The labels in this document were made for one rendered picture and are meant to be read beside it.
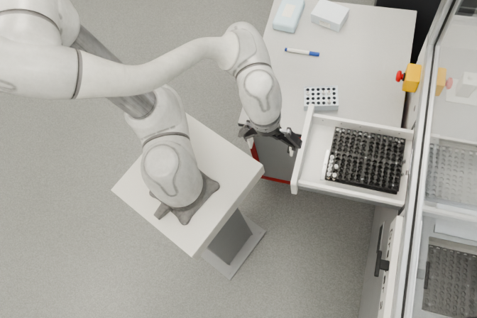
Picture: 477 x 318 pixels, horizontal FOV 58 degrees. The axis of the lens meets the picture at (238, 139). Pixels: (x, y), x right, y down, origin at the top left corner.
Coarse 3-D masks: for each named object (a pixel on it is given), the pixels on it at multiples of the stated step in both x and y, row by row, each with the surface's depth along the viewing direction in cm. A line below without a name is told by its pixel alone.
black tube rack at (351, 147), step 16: (352, 144) 143; (368, 144) 139; (384, 144) 138; (400, 144) 141; (336, 160) 138; (352, 160) 137; (368, 160) 139; (384, 160) 136; (400, 160) 138; (336, 176) 136; (352, 176) 138; (368, 176) 134; (384, 176) 137; (400, 176) 133
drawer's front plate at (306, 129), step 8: (312, 104) 144; (312, 112) 144; (304, 128) 141; (304, 136) 140; (304, 144) 139; (304, 152) 141; (296, 160) 137; (296, 168) 136; (296, 176) 135; (296, 184) 135; (296, 192) 141
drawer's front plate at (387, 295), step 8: (400, 216) 126; (392, 224) 132; (400, 224) 124; (392, 232) 129; (400, 232) 124; (392, 240) 126; (392, 248) 123; (392, 256) 121; (392, 264) 121; (384, 272) 129; (392, 272) 120; (392, 280) 119; (384, 288) 123; (392, 288) 118; (384, 296) 121; (392, 296) 117; (384, 304) 118; (392, 304) 117; (384, 312) 116
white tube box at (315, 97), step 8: (304, 88) 162; (312, 88) 162; (320, 88) 161; (328, 88) 161; (336, 88) 160; (304, 96) 160; (312, 96) 160; (320, 96) 160; (328, 96) 159; (336, 96) 159; (304, 104) 159; (320, 104) 158; (328, 104) 158; (336, 104) 157
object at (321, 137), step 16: (320, 128) 150; (336, 128) 149; (352, 128) 147; (368, 128) 144; (384, 128) 141; (400, 128) 140; (320, 144) 148; (304, 160) 146; (320, 160) 145; (304, 176) 144; (320, 176) 143; (320, 192) 140; (336, 192) 136; (352, 192) 134; (368, 192) 139; (384, 192) 138; (400, 192) 137; (400, 208) 133
